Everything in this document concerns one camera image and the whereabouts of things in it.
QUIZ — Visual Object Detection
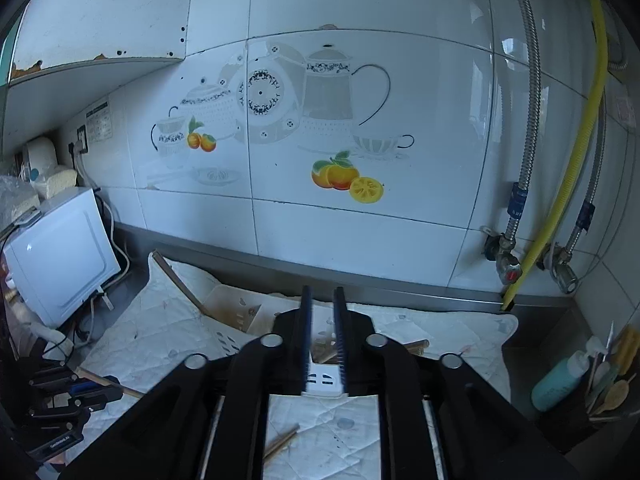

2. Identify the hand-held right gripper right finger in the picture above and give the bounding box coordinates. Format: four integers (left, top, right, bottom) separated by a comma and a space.
333, 286, 581, 480

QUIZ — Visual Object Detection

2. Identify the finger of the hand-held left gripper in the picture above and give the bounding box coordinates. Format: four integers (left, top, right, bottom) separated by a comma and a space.
29, 364, 121, 395
29, 391, 125, 420

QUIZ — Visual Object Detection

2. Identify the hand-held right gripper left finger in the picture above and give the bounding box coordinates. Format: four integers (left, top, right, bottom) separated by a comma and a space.
60, 285, 314, 480

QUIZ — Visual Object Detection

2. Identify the white plastic utensil holder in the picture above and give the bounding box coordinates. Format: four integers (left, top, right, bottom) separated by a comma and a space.
200, 284, 351, 402

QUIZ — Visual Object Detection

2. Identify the white quilted mat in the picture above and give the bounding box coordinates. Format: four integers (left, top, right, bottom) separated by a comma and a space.
65, 255, 519, 480

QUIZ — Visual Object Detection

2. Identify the white microwave oven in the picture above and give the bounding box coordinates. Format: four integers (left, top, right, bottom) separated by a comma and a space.
2, 187, 124, 329

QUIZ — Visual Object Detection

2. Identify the clear plastic bag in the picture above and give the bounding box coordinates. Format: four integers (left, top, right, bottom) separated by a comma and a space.
0, 174, 42, 228

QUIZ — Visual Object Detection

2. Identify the teal soap pump bottle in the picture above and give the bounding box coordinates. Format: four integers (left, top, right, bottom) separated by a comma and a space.
531, 336, 609, 414

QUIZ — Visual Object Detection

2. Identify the cream appliance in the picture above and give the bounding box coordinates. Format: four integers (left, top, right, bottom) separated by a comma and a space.
22, 136, 79, 197

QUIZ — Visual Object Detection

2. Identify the plain metal valve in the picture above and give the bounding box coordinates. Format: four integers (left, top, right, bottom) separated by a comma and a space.
541, 241, 582, 295

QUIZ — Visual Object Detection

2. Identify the black utensil pot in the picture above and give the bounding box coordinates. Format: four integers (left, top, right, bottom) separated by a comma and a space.
537, 370, 640, 457

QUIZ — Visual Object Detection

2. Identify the wooden spoon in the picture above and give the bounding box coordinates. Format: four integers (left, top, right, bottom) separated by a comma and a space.
601, 378, 631, 413

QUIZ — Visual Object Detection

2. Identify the white power cable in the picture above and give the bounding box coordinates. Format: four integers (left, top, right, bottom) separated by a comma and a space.
79, 152, 132, 292

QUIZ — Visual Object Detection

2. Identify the red handle metal valve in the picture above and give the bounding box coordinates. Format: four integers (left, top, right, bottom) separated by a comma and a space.
481, 226, 524, 287

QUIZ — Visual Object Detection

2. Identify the wall label sticker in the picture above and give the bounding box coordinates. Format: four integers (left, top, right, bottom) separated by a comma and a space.
85, 102, 114, 142

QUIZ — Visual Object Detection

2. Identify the yellow handled utensil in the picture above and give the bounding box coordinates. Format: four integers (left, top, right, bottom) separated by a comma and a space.
612, 326, 640, 377

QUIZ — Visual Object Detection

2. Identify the short braided metal hose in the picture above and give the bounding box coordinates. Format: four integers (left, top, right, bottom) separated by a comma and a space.
564, 94, 609, 262

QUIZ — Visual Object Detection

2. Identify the yellow gas hose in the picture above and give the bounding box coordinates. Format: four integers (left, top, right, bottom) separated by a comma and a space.
501, 0, 610, 312

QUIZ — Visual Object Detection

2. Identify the long braided metal hose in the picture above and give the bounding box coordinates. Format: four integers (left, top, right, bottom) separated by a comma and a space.
499, 0, 545, 241

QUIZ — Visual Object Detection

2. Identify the white wall cabinet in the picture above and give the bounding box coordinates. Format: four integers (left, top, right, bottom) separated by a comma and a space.
0, 0, 197, 87

